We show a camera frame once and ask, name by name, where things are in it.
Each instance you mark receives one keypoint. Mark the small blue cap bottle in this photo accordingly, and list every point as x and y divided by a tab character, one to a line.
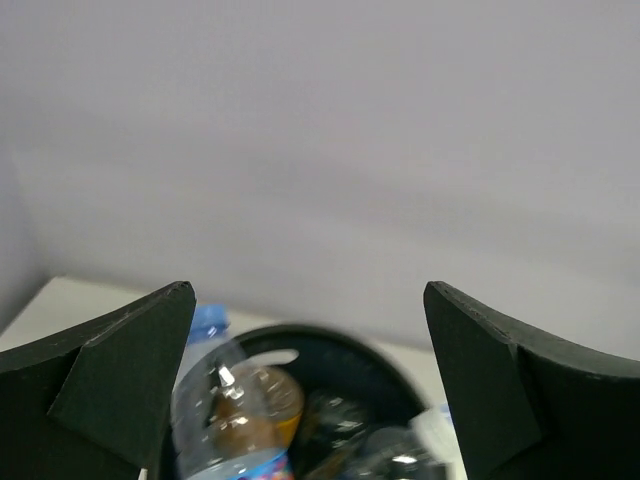
210	349

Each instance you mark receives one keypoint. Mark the clear ribbed unlabelled bottle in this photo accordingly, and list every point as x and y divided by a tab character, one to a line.
426	448

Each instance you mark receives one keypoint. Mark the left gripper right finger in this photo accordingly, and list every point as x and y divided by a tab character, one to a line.
527	404

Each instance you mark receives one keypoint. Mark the orange juice bottle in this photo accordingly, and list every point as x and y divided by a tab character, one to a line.
275	405

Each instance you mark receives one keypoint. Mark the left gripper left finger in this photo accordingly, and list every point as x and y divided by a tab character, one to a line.
92	401

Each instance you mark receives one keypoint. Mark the dark grey plastic bin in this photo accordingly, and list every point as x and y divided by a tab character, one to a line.
319	359

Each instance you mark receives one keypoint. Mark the blue label clear bottle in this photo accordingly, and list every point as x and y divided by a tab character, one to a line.
329	423

